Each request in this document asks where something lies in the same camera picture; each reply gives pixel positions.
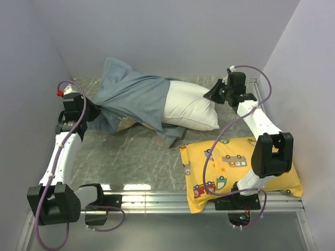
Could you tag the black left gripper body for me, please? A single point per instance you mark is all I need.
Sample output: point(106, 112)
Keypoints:
point(91, 111)

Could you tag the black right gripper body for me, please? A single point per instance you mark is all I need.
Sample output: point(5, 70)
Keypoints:
point(222, 92)

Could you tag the white pillow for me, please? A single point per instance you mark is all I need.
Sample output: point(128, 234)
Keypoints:
point(186, 106)

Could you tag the blue patterned pillowcase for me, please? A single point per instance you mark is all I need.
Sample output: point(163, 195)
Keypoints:
point(126, 93)

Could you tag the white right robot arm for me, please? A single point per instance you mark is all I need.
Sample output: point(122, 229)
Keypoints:
point(273, 152)

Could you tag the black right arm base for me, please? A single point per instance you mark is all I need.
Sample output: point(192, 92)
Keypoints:
point(238, 207)

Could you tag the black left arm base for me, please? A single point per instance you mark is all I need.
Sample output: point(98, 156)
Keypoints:
point(102, 206)

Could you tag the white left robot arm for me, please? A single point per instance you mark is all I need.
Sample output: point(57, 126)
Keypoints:
point(53, 201)

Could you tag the yellow cartoon car pillow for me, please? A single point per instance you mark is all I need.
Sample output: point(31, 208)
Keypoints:
point(229, 162)

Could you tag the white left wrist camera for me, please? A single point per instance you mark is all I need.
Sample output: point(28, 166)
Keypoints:
point(67, 90)

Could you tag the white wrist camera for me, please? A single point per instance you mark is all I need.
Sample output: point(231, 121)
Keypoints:
point(67, 90)
point(229, 70)

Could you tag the aluminium right side rail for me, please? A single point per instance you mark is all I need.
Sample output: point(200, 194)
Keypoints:
point(253, 88)

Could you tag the aluminium rail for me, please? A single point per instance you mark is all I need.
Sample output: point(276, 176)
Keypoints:
point(162, 221)
point(253, 88)

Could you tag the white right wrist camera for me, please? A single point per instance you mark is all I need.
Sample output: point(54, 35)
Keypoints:
point(229, 70)

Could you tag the aluminium front rail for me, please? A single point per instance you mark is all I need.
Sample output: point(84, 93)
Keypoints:
point(162, 221)

